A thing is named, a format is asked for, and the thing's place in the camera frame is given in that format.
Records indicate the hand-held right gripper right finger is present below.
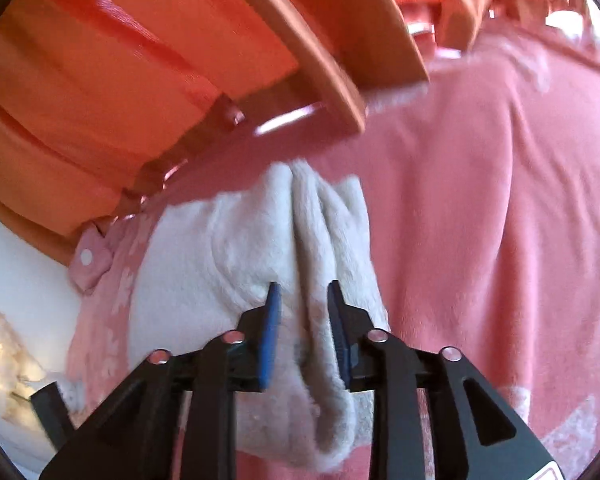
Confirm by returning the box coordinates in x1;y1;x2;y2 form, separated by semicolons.
327;280;561;480

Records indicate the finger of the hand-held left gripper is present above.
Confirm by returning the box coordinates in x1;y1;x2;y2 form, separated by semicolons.
30;382;76;449

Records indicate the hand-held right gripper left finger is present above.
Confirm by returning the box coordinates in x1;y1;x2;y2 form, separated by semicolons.
39;281;283;480

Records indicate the pale pink heart-dotted sweater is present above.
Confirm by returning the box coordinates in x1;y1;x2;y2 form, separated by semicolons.
127;160;393;473

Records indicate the pink white-dotted cloth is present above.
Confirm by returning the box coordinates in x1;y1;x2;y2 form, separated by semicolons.
67;222;116;293

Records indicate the pink fleece blanket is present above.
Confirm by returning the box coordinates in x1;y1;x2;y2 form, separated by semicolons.
65;10;600;480

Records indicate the orange curtain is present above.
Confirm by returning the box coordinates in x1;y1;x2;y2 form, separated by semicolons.
0;0;591;266

